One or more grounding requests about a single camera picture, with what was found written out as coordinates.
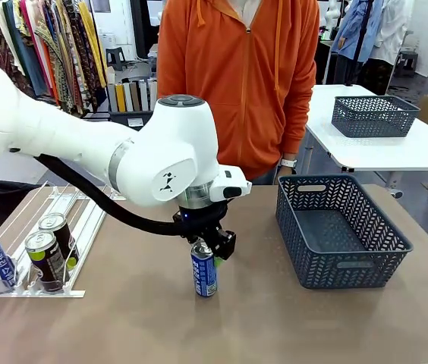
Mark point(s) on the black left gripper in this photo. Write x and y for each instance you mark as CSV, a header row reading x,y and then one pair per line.
x,y
199,221

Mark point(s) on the black Pepsi can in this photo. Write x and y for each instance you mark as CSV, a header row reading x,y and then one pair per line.
x,y
47,261
64,237

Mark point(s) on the person's left forearm orange sleeve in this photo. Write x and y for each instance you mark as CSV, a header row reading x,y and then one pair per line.
x,y
299,121

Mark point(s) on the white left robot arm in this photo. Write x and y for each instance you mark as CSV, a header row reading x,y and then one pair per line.
x,y
85,140

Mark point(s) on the person's left hand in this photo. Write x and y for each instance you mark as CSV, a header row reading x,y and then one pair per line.
x,y
285,175

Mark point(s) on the white wristwatch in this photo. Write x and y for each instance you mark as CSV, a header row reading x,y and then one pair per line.
x,y
289,163

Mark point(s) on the box of fabric swatches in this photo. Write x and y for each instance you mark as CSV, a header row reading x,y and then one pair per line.
x,y
132,96

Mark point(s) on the person in orange hoodie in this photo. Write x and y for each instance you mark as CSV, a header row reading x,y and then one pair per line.
x,y
236,76

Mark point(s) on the white table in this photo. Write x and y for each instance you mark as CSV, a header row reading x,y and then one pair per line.
x,y
381,149

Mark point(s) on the shallow grey lattice basket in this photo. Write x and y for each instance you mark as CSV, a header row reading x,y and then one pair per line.
x,y
373,121

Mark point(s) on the black step stool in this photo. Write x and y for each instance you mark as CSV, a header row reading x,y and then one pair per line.
x,y
116,57

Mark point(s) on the rack of hanging fabrics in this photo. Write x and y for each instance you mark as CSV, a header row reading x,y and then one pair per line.
x,y
58,49

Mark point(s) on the black stand pole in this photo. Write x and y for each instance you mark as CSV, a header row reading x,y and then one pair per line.
x,y
360,41

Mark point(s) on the mannequin with blue shirt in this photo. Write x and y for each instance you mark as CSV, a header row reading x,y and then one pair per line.
x,y
354,30

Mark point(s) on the grey plastic stool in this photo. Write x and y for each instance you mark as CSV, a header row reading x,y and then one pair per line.
x,y
407,60

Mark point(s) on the mannequin with white shirt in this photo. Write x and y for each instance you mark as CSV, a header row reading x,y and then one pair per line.
x,y
392,34

